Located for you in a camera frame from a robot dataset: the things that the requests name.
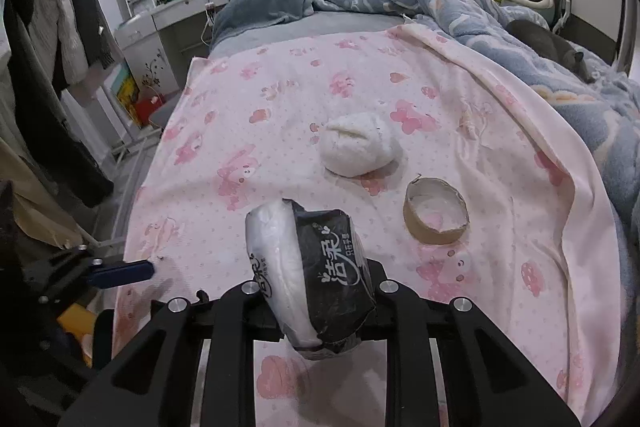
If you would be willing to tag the brown cardboard tape core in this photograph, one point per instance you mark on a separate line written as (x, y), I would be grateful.
(415, 227)

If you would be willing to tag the pink printed blanket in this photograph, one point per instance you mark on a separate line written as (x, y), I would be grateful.
(300, 82)

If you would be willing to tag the grey fleece bed sheet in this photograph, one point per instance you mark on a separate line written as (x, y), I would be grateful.
(350, 24)

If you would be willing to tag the beige coat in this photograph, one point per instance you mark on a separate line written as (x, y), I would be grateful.
(35, 202)

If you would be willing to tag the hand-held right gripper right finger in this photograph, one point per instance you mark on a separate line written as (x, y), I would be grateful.
(390, 307)

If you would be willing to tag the white dressing table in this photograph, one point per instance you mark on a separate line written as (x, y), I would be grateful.
(175, 14)

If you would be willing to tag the black tissue packet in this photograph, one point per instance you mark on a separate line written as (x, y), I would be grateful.
(330, 277)

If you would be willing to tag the red box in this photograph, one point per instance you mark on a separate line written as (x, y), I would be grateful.
(148, 111)

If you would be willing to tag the white jacket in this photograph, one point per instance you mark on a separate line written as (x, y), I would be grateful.
(52, 7)

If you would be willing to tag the yellow object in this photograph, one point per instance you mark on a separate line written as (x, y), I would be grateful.
(72, 322)

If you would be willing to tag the white crumpled tissue ball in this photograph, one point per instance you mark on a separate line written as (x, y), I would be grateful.
(357, 147)

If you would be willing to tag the grey cat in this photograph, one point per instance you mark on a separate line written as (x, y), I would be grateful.
(545, 44)

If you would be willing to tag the white metal clothes rack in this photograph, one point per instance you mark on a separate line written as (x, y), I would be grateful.
(131, 151)

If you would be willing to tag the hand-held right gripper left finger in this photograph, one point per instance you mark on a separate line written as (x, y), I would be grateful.
(250, 307)

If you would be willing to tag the grey blue pillow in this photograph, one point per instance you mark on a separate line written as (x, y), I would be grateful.
(260, 7)

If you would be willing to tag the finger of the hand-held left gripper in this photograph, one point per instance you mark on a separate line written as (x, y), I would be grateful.
(122, 273)

